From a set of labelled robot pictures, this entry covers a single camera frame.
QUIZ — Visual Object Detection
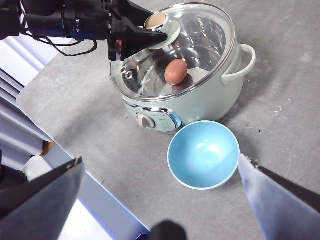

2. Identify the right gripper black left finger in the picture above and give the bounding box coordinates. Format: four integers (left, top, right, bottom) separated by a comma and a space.
0, 156, 86, 240

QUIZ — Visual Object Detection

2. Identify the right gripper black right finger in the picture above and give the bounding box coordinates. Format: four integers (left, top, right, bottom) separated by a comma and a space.
237, 152, 320, 240

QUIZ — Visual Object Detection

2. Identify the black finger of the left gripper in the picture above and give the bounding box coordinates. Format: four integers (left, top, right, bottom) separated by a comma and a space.
119, 19, 169, 62
116, 0, 154, 27

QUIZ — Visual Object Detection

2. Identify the brown egg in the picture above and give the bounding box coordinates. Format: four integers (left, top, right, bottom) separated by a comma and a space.
164, 58, 188, 85

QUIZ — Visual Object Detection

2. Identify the glass lid with green knob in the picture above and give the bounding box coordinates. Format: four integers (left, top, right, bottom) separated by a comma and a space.
109, 2, 236, 103

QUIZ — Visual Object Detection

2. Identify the pale green electric steamer pot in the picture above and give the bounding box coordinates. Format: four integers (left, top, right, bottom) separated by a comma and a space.
109, 24, 257, 135

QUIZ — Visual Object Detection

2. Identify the white rounded block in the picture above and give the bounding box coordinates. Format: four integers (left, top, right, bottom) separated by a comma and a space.
21, 154, 54, 182

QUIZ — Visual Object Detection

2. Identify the small yellow block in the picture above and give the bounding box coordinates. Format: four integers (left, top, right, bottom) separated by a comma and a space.
41, 140, 55, 158

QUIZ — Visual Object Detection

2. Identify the blue ribbed bowl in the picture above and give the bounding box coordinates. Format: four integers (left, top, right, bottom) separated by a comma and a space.
166, 120, 241, 191

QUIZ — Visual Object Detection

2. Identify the thin black cable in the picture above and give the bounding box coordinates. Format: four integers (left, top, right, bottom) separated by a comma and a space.
23, 31, 99, 57

